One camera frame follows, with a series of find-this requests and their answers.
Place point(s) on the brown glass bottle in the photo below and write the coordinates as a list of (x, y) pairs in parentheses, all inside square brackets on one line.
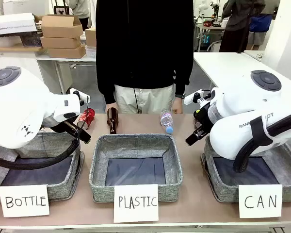
[(112, 120)]

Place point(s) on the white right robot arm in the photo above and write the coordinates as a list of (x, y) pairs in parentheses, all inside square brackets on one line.
[(232, 136)]

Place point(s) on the open cardboard box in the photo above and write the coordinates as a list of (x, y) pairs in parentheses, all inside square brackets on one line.
[(60, 26)]

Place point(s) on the plastic bottle purple label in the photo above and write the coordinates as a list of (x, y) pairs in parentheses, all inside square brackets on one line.
[(166, 120)]

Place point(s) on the grey basket labelled bottle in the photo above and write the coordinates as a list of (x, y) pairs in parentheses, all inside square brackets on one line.
[(60, 174)]

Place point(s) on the crushed red soda can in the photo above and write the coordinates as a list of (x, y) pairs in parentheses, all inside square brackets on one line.
[(86, 119)]

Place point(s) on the black perforated crate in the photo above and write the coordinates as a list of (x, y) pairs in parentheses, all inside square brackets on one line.
[(32, 40)]

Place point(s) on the bystander in blue top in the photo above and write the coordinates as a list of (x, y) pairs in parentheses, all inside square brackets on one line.
[(260, 24)]

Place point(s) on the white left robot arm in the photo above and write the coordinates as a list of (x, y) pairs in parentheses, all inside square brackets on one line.
[(14, 109)]

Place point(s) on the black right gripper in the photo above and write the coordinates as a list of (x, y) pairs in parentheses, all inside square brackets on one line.
[(202, 119)]

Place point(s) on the person's left forearm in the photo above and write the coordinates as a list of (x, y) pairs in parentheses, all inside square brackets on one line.
[(184, 75)]

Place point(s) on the large white side table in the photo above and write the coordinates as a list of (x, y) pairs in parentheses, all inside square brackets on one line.
[(223, 65)]

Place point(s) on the wooden shelf board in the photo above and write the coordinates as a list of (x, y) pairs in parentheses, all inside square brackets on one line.
[(14, 48)]

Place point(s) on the background lab workbench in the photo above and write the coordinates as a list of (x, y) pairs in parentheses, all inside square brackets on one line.
[(208, 36)]

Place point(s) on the white box with print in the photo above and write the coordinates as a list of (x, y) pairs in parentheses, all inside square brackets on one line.
[(13, 24)]

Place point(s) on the person's left hand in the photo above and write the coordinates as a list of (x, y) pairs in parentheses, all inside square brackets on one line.
[(177, 105)]

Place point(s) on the bystander in grey top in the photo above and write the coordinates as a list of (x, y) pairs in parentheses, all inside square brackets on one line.
[(81, 9)]

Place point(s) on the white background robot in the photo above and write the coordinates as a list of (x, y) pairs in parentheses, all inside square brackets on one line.
[(202, 9)]

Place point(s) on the white paper sign CAN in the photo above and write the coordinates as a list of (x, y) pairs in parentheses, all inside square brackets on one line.
[(260, 201)]

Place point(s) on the flat closed cardboard box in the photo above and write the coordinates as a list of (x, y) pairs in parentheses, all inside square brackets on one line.
[(60, 42), (66, 52)]

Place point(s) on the black framed picture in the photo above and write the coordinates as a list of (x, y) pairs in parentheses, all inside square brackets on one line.
[(61, 10)]

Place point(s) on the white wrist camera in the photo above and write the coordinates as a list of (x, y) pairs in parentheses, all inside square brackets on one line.
[(75, 93), (191, 97)]

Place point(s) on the white plastic tub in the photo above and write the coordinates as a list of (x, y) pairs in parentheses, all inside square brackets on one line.
[(7, 41)]

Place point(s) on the black wrist watch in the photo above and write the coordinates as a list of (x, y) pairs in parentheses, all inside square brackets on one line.
[(180, 95)]

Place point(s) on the white paper sign BOTTLE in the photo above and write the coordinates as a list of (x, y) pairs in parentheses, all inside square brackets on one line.
[(24, 201)]

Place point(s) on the white background desk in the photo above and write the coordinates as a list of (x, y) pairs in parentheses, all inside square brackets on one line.
[(63, 59)]

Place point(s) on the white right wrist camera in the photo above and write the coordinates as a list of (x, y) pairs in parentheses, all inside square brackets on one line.
[(191, 97)]

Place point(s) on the grey basket labelled plastic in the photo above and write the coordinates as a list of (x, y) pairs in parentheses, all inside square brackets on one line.
[(135, 191)]

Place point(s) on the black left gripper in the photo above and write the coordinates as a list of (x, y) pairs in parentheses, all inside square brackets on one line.
[(75, 132)]

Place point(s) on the grey basket labelled can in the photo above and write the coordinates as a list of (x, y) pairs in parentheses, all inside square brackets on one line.
[(223, 187)]

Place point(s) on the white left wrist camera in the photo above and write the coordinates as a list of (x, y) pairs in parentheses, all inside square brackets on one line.
[(75, 93)]

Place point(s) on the small upright cardboard box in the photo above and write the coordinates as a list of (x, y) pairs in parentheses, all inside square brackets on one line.
[(91, 37)]

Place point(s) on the bystander in dark clothes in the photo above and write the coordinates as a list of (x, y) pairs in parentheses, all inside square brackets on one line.
[(235, 26)]

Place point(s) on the white paper sign PLASTIC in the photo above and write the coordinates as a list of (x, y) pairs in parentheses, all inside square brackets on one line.
[(135, 203)]

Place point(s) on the person's right forearm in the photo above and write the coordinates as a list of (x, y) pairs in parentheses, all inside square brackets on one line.
[(105, 80)]

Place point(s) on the person in black sweater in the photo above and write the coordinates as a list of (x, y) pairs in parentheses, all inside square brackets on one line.
[(143, 43)]

